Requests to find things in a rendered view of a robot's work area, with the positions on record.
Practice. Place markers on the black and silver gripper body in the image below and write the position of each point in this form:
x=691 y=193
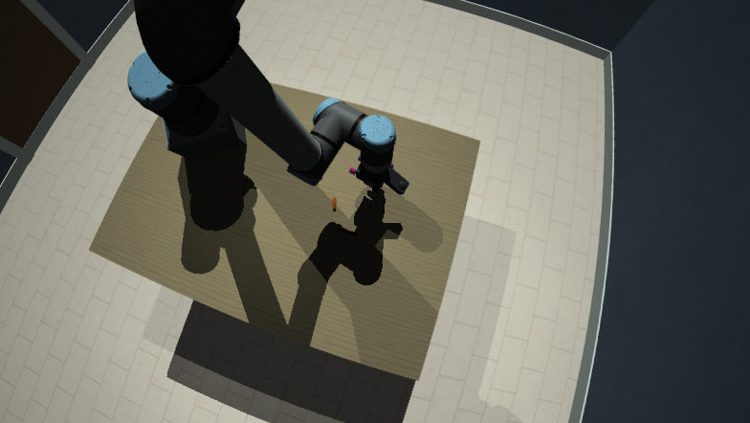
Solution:
x=366 y=176

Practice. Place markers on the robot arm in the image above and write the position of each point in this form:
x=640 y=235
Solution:
x=191 y=41

